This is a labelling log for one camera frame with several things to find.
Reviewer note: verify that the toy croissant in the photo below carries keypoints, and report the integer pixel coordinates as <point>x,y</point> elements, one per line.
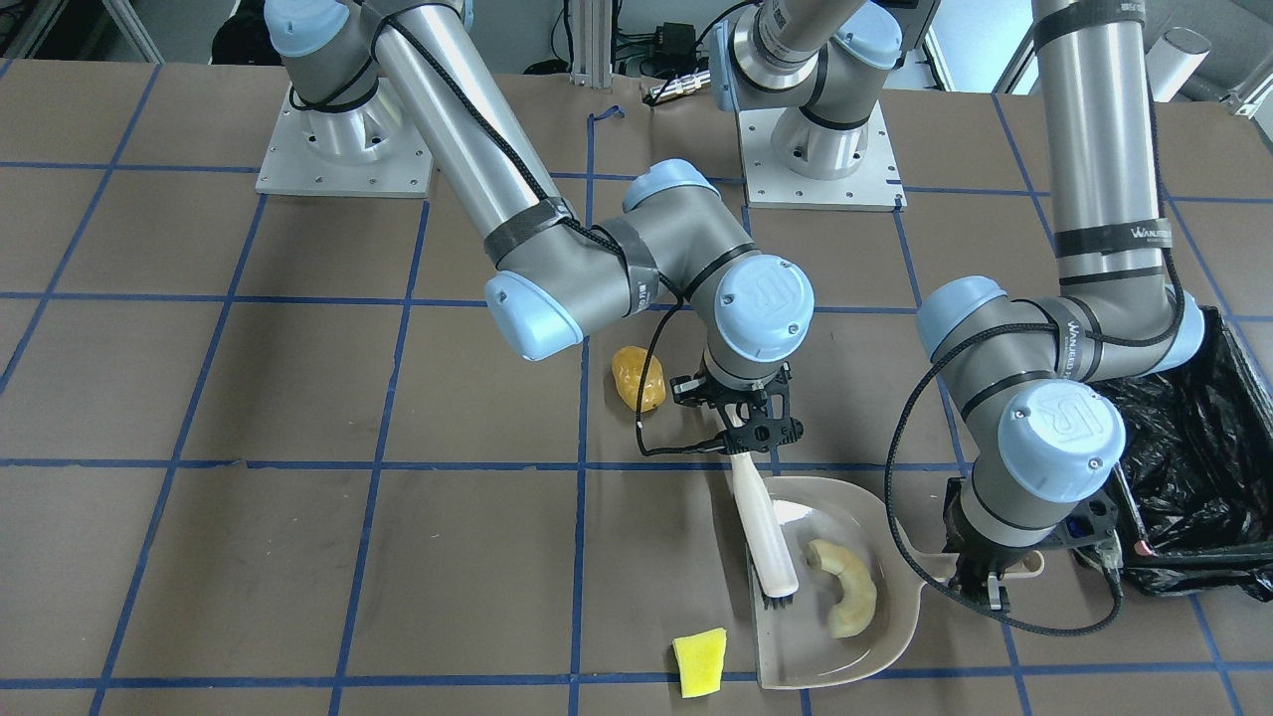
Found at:
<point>857,607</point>

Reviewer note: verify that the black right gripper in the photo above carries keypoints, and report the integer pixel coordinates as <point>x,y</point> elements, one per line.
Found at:
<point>690,390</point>

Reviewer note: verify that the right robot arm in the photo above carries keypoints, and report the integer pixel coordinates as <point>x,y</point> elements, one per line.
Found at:
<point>558,281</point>

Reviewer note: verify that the beige hand brush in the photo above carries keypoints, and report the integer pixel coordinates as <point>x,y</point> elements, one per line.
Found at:
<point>772,560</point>

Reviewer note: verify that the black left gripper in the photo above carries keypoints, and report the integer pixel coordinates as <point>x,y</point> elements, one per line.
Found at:
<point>980,574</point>

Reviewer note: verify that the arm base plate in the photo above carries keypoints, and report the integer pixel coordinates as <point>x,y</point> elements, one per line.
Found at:
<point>791,163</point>
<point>372,151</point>

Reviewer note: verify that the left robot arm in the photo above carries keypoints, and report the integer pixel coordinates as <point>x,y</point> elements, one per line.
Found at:
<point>1021,370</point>

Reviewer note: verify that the black trash bin bag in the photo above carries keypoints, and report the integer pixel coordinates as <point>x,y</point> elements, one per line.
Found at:
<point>1196,505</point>

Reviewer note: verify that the toy potato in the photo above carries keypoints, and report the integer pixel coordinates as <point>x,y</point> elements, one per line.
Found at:
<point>634,382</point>

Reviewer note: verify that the yellow sponge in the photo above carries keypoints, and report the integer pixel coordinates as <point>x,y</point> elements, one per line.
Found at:
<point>700,661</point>

